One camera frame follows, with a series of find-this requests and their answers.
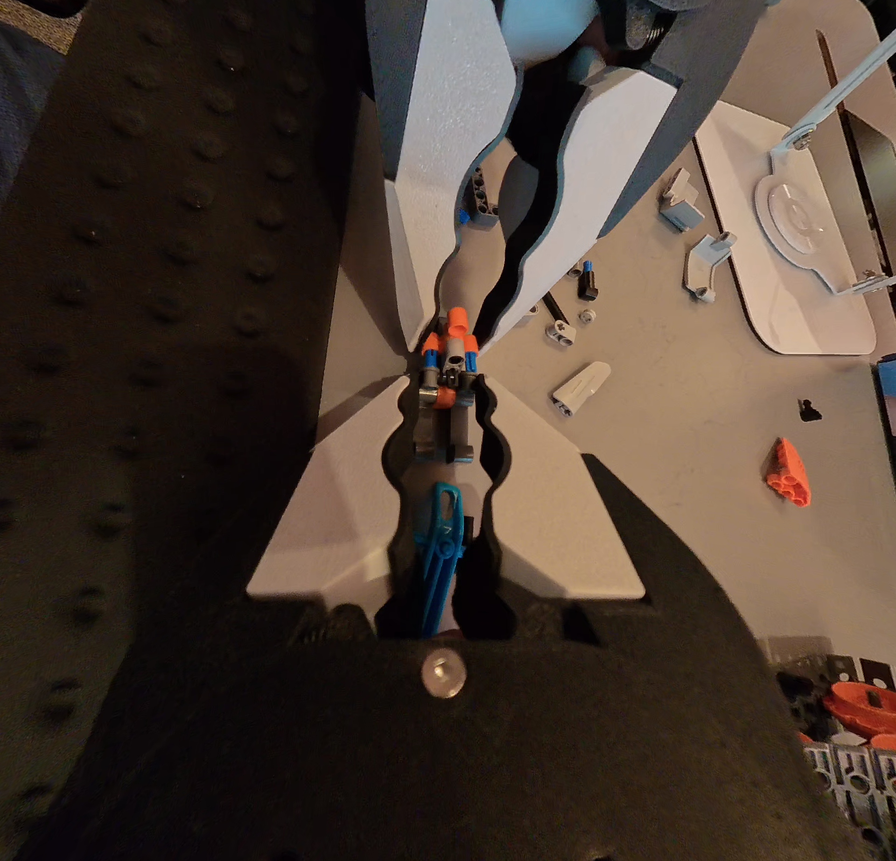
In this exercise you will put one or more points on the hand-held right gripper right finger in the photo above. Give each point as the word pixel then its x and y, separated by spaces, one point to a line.
pixel 560 525

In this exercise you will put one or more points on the cyan plastic brick tool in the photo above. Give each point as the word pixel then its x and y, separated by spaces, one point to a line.
pixel 441 525

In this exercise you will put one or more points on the orange wedge brick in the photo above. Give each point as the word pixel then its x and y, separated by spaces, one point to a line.
pixel 789 476

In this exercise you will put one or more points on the white book stand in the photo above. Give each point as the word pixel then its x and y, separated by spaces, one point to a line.
pixel 791 301

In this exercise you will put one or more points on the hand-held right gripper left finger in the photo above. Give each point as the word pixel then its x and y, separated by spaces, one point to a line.
pixel 322 525

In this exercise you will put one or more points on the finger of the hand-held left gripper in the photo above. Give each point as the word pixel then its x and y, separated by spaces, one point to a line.
pixel 448 104
pixel 609 160

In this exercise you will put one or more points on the grey tracked toy robot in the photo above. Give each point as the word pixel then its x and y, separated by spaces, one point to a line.
pixel 854 735

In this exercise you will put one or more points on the small black brick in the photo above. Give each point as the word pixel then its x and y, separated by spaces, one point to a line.
pixel 810 411

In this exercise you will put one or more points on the black blue pin connector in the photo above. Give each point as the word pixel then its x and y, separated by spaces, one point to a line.
pixel 588 283

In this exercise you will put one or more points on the long black axle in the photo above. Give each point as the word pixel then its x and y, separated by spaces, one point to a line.
pixel 556 308

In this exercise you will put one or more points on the white curved blade panel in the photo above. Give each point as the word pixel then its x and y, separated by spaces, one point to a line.
pixel 581 388

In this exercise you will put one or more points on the light grey two-hole connector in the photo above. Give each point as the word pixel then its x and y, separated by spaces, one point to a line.
pixel 560 331

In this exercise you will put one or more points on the dark blue robot kit box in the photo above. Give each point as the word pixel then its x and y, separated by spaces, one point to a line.
pixel 887 420

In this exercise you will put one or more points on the light grey curved panel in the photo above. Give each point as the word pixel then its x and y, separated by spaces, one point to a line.
pixel 703 262

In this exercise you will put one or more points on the light grey box panel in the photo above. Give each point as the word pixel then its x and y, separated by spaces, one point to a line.
pixel 682 206

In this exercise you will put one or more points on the black perforated pad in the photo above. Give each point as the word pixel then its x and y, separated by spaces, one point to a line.
pixel 175 315

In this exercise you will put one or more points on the grey orange brick claw assembly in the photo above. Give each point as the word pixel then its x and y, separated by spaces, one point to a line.
pixel 448 434

